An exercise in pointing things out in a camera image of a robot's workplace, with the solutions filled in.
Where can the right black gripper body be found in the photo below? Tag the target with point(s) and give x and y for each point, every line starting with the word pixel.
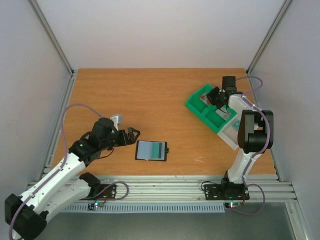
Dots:
pixel 213 95

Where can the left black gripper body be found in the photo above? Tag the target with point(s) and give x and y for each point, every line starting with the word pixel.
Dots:
pixel 122 141

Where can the black leather card holder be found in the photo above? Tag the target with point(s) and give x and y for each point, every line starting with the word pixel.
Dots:
pixel 144 150

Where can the teal card black stripe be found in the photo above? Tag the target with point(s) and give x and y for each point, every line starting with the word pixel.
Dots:
pixel 158 151

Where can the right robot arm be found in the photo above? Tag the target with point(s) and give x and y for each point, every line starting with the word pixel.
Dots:
pixel 254 137

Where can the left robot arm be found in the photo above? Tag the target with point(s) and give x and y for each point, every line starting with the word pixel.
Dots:
pixel 27 214

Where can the white card in tray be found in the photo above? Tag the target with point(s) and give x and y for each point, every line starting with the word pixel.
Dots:
pixel 224 114

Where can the teal card in bin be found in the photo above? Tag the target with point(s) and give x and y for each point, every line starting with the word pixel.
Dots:
pixel 236 125

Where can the green plastic compartment tray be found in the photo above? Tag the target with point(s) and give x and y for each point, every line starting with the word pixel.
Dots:
pixel 206 112

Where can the white plastic bin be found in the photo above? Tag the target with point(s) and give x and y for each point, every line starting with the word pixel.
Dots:
pixel 229 135

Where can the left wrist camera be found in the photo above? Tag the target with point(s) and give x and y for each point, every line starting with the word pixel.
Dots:
pixel 117 120

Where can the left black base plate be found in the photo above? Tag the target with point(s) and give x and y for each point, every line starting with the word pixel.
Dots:
pixel 101 192

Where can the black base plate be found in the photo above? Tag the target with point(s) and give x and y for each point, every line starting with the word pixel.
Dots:
pixel 101 192
pixel 215 192

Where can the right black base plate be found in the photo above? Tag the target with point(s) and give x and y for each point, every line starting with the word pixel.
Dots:
pixel 215 192

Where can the aluminium front rail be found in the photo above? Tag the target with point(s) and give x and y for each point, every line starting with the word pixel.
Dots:
pixel 187 188

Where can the grey slotted cable duct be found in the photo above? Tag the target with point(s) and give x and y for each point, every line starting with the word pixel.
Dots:
pixel 140 208

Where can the right aluminium frame post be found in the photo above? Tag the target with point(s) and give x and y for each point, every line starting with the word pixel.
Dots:
pixel 269 34

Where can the aluminium frame post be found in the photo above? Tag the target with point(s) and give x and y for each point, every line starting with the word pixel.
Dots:
pixel 269 34
pixel 48 30

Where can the left aluminium frame post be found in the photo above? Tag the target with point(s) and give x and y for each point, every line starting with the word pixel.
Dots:
pixel 48 30

